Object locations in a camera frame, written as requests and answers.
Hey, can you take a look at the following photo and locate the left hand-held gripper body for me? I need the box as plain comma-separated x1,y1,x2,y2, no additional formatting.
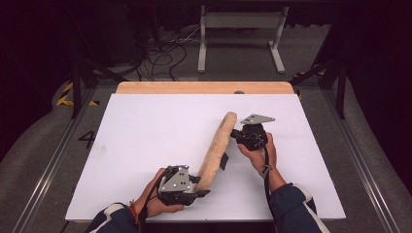
157,164,201,207

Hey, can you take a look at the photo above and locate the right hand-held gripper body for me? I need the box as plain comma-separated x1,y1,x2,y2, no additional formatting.
235,113,277,151

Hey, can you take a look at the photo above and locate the person's right hand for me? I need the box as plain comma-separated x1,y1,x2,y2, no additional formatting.
237,132,278,178

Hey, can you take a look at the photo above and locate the person's left hand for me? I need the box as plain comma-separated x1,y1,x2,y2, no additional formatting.
133,167,186,218

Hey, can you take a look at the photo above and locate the white table board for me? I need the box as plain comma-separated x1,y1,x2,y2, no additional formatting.
64,93,347,224

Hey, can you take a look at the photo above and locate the wooden table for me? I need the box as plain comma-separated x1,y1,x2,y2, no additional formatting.
116,81,295,95

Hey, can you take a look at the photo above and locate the yellow black floor tape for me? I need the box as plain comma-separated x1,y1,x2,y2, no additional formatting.
292,68,326,79
55,82,100,108

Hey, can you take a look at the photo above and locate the black metal stand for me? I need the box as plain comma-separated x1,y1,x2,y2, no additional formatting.
68,48,128,119
289,57,350,119

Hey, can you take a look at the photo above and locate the white metal stand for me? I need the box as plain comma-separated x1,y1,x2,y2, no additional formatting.
197,4,290,75

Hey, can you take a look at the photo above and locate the right hand-held gripper cable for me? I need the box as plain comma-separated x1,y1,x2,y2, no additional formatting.
260,145,275,209

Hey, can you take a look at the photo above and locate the hand-held gripper cable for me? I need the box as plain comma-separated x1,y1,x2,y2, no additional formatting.
137,167,173,233
260,145,275,209

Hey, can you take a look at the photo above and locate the left hand-held gripper cable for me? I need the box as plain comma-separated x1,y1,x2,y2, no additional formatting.
137,167,173,233

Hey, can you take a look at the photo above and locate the red bracelet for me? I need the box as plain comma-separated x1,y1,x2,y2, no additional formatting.
128,199,141,225

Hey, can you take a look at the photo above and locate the tangle of floor cables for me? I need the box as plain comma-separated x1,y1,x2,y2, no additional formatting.
135,24,202,82

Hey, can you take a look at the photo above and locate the aluminium floor rail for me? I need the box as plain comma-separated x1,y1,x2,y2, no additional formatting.
12,86,99,233
323,88,403,233

